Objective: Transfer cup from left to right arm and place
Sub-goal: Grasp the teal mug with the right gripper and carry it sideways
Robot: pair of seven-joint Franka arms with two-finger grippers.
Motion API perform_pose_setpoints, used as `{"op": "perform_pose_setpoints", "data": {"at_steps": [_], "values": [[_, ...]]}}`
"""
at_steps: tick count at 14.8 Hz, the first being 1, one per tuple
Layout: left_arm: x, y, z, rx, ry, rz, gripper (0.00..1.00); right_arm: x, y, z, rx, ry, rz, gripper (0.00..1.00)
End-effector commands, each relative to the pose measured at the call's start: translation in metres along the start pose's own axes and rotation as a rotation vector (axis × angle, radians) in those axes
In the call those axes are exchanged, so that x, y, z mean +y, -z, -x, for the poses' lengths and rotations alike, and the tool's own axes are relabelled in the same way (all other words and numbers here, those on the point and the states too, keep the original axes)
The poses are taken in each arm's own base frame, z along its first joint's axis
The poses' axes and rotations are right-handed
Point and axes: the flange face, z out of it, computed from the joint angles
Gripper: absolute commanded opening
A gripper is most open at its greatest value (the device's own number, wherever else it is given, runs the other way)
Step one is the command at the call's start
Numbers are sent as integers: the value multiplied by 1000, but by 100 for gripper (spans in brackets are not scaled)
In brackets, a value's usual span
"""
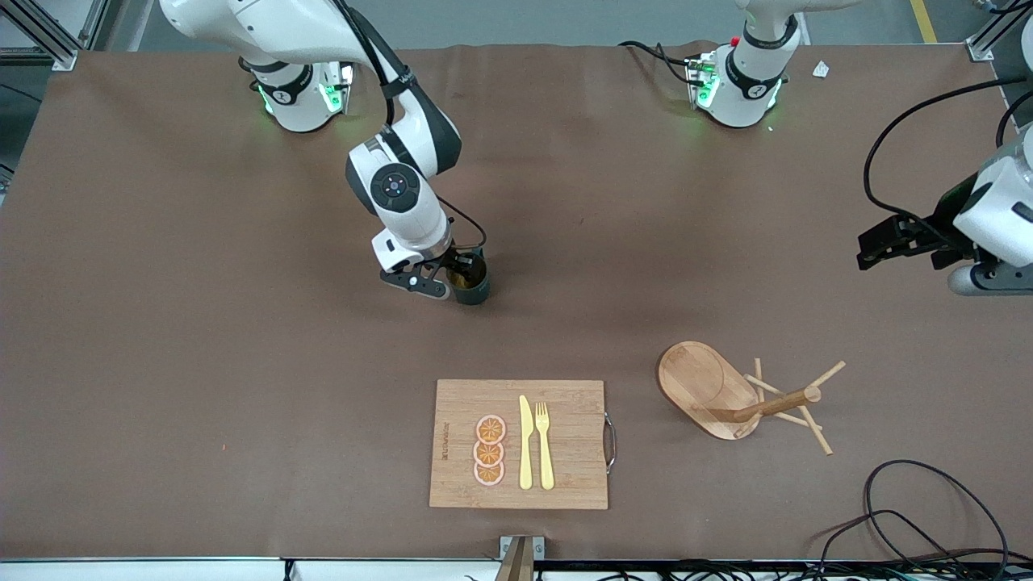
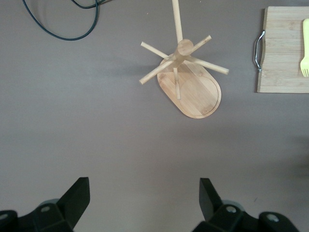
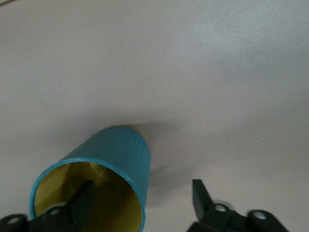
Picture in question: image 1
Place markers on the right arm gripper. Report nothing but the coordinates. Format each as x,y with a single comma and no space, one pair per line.
462,263

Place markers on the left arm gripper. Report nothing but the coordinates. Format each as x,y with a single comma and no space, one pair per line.
943,218

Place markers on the teal plastic cup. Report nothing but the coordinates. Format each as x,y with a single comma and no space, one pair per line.
476,292

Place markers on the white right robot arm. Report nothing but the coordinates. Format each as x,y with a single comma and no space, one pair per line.
403,194

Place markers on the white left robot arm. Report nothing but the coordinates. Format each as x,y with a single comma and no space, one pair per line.
746,81

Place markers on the orange slice toy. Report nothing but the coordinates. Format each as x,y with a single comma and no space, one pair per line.
488,474
491,428
488,453

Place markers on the yellow plastic knife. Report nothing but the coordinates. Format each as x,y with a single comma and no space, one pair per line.
525,452

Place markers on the small white paper scrap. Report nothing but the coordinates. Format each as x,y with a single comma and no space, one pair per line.
821,69

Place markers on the yellow plastic fork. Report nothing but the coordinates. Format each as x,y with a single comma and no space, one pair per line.
545,460

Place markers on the bamboo cutting board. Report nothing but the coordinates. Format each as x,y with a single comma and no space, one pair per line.
565,476

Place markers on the brown table mat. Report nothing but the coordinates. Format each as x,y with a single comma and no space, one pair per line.
202,363

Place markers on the wooden mug tree stand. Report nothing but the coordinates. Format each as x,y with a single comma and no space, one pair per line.
702,383

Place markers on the aluminium frame profile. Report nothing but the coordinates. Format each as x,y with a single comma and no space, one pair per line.
63,56
980,50

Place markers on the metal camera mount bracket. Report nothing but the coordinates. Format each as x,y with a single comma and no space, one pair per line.
516,557

